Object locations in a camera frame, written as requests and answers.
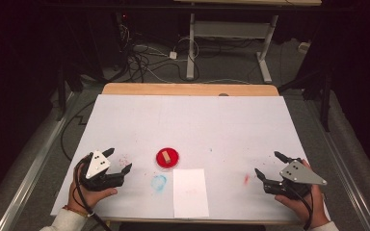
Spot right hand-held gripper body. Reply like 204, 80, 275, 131
262, 159, 329, 200

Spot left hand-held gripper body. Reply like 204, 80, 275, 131
77, 149, 125, 193

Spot round red ink pad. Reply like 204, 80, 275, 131
155, 146, 180, 169

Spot white paper sheet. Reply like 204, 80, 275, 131
172, 168, 210, 218

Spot person's left hand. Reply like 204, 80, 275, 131
66, 155, 119, 215

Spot person's right hand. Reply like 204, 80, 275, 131
274, 159, 330, 231

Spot black metal stand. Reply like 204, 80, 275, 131
277, 65, 333, 133
55, 62, 85, 122

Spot large white board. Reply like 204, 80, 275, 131
50, 93, 331, 223

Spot wooden table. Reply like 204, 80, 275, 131
100, 82, 304, 226

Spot white box on floor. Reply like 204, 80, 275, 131
298, 41, 312, 55

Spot white-framed desk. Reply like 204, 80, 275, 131
172, 0, 323, 85

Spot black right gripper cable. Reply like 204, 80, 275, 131
282, 179, 314, 231

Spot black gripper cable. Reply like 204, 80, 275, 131
282, 179, 314, 231
73, 156, 113, 231

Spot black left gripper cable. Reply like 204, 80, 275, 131
73, 156, 113, 231

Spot grey metal floor rail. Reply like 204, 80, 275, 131
0, 91, 80, 231
303, 97, 370, 231

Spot long black floor cable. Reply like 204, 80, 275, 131
60, 100, 96, 163

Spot orange bead bracelet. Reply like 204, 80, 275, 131
62, 205, 94, 218

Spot tangle of black floor cables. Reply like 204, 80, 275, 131
117, 13, 203, 84

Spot thin white floor cable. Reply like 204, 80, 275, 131
141, 65, 253, 86

